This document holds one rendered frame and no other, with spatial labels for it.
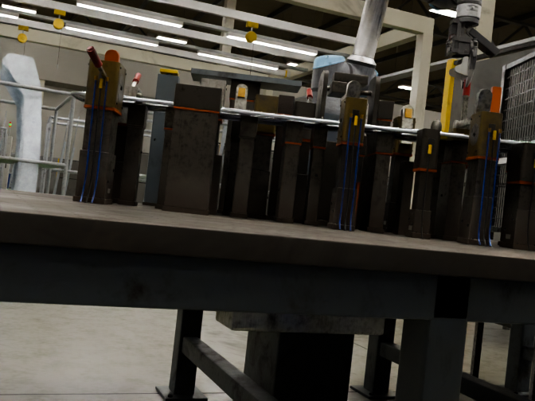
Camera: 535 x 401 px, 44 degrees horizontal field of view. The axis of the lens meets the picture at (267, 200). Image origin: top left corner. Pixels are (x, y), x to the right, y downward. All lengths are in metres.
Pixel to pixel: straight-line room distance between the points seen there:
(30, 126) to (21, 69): 0.66
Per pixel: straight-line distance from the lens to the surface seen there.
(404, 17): 9.26
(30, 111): 8.04
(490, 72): 4.96
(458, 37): 2.21
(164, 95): 2.26
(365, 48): 2.60
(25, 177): 7.94
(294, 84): 2.23
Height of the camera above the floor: 0.74
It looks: 1 degrees up
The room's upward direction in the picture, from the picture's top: 6 degrees clockwise
